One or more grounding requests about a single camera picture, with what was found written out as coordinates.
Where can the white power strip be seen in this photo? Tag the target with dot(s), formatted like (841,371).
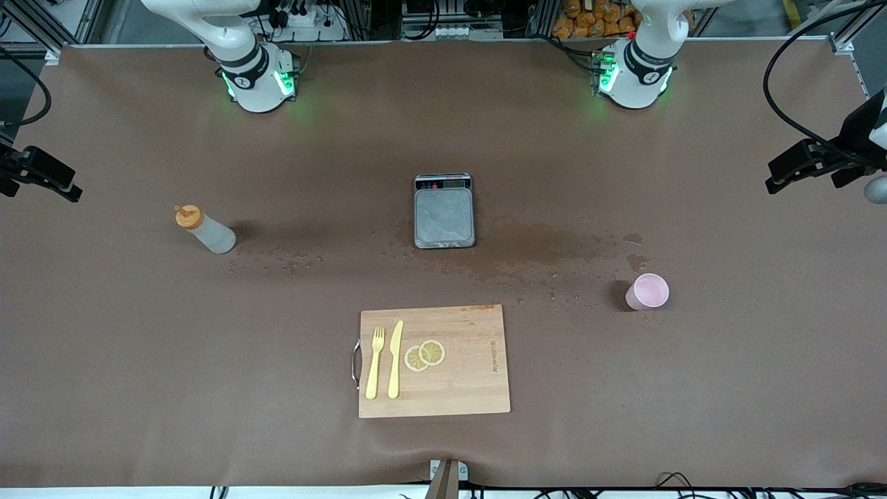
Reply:
(305,21)

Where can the wooden cutting board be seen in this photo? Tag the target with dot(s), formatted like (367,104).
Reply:
(471,374)

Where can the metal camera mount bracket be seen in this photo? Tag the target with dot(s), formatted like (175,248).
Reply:
(447,478)

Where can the pile of orange snack packs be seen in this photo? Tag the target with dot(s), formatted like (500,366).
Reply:
(589,17)

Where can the yellow plastic fork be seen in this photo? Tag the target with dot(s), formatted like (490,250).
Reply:
(374,367)

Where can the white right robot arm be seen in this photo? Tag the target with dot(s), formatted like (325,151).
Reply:
(253,83)

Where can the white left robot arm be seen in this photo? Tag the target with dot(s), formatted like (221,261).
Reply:
(634,80)

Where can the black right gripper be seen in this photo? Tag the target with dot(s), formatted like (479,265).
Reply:
(8,168)

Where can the yellow plastic knife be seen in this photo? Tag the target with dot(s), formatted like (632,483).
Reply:
(395,360)

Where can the grey digital kitchen scale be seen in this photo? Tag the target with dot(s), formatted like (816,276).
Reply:
(444,218)

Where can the pink plastic cup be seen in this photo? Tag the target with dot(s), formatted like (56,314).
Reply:
(648,292)

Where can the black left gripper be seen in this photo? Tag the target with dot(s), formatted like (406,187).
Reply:
(856,135)

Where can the sauce bottle with orange cap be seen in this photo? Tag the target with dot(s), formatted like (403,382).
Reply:
(211,235)

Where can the aluminium frame corner bracket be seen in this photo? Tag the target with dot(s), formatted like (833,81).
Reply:
(842,44)
(53,55)

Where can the lemon slice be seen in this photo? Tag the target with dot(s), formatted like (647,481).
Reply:
(433,352)
(413,360)

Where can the brown table cover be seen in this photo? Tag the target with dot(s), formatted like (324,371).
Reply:
(208,360)

